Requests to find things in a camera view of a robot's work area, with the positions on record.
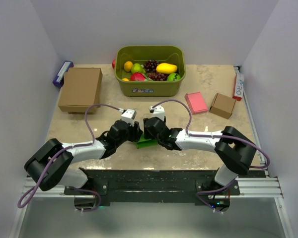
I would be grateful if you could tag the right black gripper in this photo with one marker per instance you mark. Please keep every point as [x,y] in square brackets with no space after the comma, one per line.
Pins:
[147,135]

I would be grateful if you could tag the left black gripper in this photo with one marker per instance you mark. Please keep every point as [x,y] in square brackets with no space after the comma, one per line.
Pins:
[136,132]

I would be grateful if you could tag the green paper box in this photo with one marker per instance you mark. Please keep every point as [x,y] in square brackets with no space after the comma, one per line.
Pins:
[145,142]

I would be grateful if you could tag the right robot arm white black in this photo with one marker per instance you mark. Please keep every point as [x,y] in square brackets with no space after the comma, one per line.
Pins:
[234,149]

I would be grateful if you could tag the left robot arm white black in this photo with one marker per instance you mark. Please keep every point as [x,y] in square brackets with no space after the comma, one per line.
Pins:
[50,165]

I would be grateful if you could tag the pink box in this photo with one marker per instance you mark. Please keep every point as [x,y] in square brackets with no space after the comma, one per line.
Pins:
[196,103]

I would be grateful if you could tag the large brown cardboard box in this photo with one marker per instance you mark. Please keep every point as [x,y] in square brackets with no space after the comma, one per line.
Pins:
[81,89]

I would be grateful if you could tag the small brown cardboard box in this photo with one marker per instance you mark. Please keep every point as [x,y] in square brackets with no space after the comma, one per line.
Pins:
[222,106]

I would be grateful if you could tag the purple white box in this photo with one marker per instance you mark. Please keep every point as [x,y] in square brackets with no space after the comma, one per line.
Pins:
[58,80]

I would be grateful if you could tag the red white box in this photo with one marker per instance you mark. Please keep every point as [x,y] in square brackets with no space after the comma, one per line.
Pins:
[238,87]

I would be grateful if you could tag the dark grapes lower bunch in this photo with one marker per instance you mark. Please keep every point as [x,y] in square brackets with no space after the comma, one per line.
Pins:
[155,76]

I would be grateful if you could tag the dark grapes bunch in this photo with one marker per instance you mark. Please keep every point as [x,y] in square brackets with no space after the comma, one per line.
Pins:
[155,76]
[151,65]

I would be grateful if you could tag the red dragon fruit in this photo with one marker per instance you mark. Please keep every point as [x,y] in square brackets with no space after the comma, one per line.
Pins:
[137,76]

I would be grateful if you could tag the green round fruit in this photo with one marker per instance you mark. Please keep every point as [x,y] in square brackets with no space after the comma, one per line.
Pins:
[174,77]

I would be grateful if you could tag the yellow mango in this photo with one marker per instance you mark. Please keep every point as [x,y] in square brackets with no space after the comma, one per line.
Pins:
[166,68]

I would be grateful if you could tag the green pear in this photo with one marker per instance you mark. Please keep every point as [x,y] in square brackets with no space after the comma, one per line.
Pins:
[137,68]

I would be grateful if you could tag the dark grapes upper bunch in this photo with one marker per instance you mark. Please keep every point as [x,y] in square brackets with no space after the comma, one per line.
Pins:
[151,65]

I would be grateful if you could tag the red fruit behind bin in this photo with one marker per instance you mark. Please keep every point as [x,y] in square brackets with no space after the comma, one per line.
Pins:
[113,63]

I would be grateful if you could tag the olive green plastic bin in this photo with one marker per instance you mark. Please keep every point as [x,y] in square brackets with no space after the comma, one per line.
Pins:
[140,54]

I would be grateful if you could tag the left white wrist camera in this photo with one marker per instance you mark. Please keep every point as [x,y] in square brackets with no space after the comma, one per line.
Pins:
[128,116]

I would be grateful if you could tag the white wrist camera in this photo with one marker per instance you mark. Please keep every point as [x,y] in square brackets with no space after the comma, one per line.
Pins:
[128,116]
[158,112]

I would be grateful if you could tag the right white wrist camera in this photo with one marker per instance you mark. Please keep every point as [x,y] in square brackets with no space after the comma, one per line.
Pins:
[158,112]

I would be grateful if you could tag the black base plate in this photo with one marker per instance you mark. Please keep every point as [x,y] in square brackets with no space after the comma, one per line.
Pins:
[167,186]

